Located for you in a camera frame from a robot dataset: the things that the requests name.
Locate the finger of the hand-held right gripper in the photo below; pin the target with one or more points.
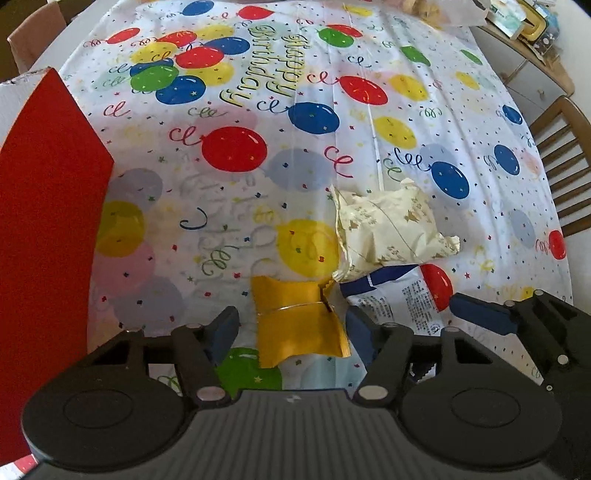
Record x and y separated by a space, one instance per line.
480 311

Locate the large clear plastic bag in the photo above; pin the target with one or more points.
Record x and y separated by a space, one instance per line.
443 9

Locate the gold foil snack packet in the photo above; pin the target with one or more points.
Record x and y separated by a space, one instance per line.
295 323

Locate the white and blue snack packet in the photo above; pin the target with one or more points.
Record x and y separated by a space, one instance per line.
406 300

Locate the pink cloth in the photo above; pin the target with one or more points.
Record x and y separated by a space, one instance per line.
37 32

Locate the white cardboard box red outside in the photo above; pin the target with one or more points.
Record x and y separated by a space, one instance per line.
46 230

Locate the wooden sideboard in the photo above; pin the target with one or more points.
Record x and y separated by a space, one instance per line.
531 69

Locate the light wooden chair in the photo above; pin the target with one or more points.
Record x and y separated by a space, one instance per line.
568 161

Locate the balloon print tablecloth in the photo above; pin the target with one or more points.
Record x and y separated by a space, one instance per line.
323 138

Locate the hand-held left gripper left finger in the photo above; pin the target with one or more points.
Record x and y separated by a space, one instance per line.
225 333

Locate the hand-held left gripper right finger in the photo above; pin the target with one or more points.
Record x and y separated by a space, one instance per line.
358 333

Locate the cream gold-print snack packet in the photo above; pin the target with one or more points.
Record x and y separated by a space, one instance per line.
392 230

